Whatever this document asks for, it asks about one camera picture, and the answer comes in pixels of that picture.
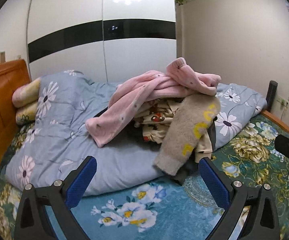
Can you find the blue floral quilt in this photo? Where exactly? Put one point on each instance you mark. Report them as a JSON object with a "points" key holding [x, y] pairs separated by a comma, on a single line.
{"points": [[67, 140]]}

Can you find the white wardrobe with black band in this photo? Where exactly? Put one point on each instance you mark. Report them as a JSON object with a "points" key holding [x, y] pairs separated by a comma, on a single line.
{"points": [[134, 55]]}

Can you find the cream printed pajama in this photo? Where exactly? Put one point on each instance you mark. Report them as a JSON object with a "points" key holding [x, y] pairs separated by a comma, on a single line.
{"points": [[157, 120]]}

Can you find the grey fuzzy sweater yellow letters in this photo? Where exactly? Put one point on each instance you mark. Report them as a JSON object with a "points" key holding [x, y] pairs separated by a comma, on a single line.
{"points": [[179, 135]]}

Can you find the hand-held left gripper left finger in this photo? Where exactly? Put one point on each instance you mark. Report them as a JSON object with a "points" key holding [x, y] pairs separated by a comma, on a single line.
{"points": [[80, 183]]}

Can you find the pink and yellow floral pillow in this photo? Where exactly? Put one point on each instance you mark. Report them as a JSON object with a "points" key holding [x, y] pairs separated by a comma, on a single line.
{"points": [[25, 92]]}

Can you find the wall socket with plug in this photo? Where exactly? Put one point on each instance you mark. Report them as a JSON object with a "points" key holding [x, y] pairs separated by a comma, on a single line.
{"points": [[283, 102]]}

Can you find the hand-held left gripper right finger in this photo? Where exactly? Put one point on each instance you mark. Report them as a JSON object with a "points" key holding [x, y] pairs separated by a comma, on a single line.
{"points": [[214, 185]]}

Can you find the orange wooden bed rail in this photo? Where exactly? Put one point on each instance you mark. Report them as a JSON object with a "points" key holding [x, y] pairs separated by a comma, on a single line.
{"points": [[279, 122]]}

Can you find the black post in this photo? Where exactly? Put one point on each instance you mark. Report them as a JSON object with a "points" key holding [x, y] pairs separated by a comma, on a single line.
{"points": [[272, 92]]}

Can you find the pink fleece garment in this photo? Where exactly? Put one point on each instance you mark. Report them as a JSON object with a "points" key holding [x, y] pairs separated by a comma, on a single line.
{"points": [[134, 92]]}

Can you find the green floral bed blanket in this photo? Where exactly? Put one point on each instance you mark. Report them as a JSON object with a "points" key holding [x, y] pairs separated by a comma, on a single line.
{"points": [[254, 160]]}

